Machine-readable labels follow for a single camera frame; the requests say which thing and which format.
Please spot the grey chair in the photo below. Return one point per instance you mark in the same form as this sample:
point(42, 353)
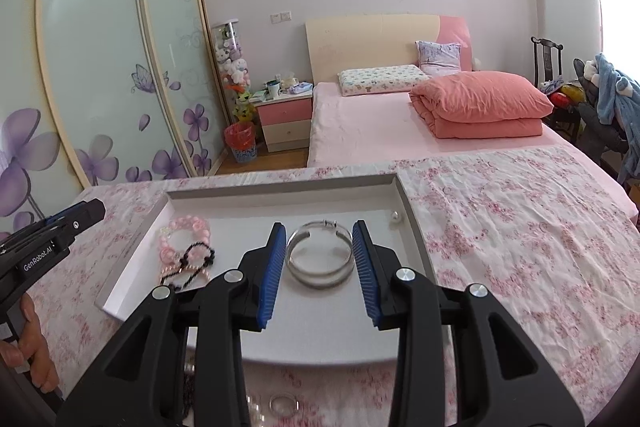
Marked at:
point(590, 127)

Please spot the white wall switch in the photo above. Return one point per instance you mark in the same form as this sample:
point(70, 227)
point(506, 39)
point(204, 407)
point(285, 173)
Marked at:
point(280, 17)

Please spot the white patterned pillow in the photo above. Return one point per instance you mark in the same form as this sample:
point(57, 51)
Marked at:
point(380, 79)

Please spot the person's left hand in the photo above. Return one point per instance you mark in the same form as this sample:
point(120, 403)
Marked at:
point(37, 347)

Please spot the sliding glass flower wardrobe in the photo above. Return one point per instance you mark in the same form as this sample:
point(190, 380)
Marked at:
point(100, 57)

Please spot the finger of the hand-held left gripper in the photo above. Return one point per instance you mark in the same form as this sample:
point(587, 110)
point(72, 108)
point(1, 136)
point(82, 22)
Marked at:
point(57, 220)
point(82, 219)

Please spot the dark and white cup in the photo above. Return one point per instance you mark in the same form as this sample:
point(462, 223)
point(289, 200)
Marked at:
point(272, 91)

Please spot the cream and pink headboard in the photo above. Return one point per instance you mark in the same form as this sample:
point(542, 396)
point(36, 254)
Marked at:
point(360, 42)

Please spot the plush toy display column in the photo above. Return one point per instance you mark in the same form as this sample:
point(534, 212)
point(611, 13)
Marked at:
point(232, 67)

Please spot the folded salmon quilt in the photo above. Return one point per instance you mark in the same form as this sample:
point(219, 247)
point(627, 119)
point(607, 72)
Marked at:
point(480, 102)

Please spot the blue basket with red bag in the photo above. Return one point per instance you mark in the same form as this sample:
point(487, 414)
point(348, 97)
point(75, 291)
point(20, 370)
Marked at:
point(241, 144)

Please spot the colourful toys pile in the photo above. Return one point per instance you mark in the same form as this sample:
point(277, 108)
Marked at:
point(565, 93)

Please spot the thin silver clasp bangle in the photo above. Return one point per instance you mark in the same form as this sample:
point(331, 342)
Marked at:
point(320, 283)

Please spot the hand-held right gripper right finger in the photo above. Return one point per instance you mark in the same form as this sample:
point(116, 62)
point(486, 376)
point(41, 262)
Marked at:
point(365, 277)

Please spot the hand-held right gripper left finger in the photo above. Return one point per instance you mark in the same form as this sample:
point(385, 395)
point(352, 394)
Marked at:
point(267, 287)

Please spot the pink bed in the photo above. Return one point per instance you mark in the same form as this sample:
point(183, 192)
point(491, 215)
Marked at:
point(360, 127)

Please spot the dark wooden chair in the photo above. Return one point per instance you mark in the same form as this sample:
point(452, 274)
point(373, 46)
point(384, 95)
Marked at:
point(545, 62)

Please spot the grey shallow box tray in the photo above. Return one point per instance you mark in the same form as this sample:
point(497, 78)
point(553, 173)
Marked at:
point(310, 332)

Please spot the pink and cream nightstand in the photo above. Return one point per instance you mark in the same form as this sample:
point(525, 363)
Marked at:
point(285, 117)

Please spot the white pearl earring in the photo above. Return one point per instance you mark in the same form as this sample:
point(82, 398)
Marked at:
point(395, 217)

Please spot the blue cloth bundle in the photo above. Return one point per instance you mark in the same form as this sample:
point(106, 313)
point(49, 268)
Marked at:
point(301, 87)

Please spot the chair with blue clothes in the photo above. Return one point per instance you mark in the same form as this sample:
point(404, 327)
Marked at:
point(615, 102)

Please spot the purple floral pillow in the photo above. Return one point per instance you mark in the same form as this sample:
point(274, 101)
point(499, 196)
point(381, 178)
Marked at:
point(440, 57)

